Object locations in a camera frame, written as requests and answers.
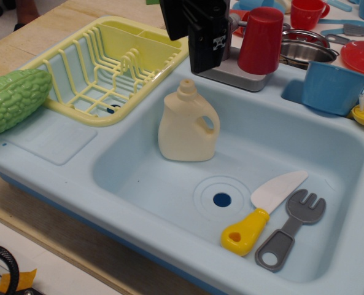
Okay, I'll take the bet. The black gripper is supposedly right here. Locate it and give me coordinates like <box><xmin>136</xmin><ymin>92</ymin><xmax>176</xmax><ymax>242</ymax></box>
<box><xmin>160</xmin><ymin>0</ymin><xmax>228</xmax><ymax>74</ymax></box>

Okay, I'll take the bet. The cream detergent bottle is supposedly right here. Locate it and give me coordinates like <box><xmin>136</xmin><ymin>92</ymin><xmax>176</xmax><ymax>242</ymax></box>
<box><xmin>158</xmin><ymin>79</ymin><xmax>220</xmax><ymax>162</ymax></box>

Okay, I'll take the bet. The yellow plastic drying rack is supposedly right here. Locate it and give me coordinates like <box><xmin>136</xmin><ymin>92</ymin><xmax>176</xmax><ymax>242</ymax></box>
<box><xmin>23</xmin><ymin>16</ymin><xmax>188</xmax><ymax>127</ymax></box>

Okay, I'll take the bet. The light blue toy sink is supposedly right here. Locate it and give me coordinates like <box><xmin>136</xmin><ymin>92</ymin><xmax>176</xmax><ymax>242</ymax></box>
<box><xmin>0</xmin><ymin>59</ymin><xmax>364</xmax><ymax>294</ymax></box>

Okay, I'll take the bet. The grey toy faucet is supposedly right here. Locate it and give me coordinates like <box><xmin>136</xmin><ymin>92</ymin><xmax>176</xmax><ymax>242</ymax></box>
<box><xmin>192</xmin><ymin>13</ymin><xmax>272</xmax><ymax>92</ymax></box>

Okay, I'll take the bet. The blue toy plate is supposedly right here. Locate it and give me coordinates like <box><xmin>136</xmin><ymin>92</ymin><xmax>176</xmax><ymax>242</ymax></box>
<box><xmin>232</xmin><ymin>0</ymin><xmax>284</xmax><ymax>12</ymax></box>

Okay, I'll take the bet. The red upside-down cup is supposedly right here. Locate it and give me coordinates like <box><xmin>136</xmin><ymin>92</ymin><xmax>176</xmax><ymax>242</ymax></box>
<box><xmin>238</xmin><ymin>7</ymin><xmax>284</xmax><ymax>75</ymax></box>

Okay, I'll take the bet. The silver metal pot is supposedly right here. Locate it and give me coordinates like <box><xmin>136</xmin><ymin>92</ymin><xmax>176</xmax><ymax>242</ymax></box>
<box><xmin>280</xmin><ymin>29</ymin><xmax>339</xmax><ymax>69</ymax></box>

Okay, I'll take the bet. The red toy mug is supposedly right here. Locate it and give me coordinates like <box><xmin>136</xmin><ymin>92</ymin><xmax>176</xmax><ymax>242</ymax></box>
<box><xmin>290</xmin><ymin>0</ymin><xmax>330</xmax><ymax>31</ymax></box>

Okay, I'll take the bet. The blue toy utensil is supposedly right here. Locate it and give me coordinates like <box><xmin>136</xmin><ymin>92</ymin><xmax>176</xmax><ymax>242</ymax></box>
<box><xmin>319</xmin><ymin>18</ymin><xmax>364</xmax><ymax>26</ymax></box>

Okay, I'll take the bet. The blue toy pot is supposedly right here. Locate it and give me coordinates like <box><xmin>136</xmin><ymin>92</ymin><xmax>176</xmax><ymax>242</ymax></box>
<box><xmin>301</xmin><ymin>61</ymin><xmax>364</xmax><ymax>116</ymax></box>

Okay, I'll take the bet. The grey toy spatula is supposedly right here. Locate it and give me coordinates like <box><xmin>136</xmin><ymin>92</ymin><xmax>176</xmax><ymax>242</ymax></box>
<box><xmin>325</xmin><ymin>23</ymin><xmax>364</xmax><ymax>45</ymax></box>

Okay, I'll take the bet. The red toy plate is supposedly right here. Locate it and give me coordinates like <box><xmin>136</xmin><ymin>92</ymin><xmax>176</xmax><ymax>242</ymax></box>
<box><xmin>340</xmin><ymin>41</ymin><xmax>364</xmax><ymax>74</ymax></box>

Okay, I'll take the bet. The green bitter gourd toy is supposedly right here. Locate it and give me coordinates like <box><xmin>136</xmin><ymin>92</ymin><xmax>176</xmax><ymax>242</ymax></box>
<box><xmin>0</xmin><ymin>69</ymin><xmax>52</xmax><ymax>133</ymax></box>

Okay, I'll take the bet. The grey toy fork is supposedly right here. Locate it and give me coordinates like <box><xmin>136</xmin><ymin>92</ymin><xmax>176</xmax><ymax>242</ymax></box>
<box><xmin>255</xmin><ymin>189</ymin><xmax>327</xmax><ymax>272</ymax></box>

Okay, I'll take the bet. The orange tape piece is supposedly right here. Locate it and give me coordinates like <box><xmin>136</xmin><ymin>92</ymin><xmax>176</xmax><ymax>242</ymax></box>
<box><xmin>0</xmin><ymin>269</ymin><xmax>37</xmax><ymax>294</ymax></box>

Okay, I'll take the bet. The yellow handled toy knife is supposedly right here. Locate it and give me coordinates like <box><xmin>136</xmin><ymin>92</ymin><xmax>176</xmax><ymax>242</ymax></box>
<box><xmin>220</xmin><ymin>170</ymin><xmax>308</xmax><ymax>256</ymax></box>

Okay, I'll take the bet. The black braided cable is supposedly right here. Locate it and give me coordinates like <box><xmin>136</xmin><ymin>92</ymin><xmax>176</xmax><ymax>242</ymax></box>
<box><xmin>0</xmin><ymin>244</ymin><xmax>20</xmax><ymax>295</ymax></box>

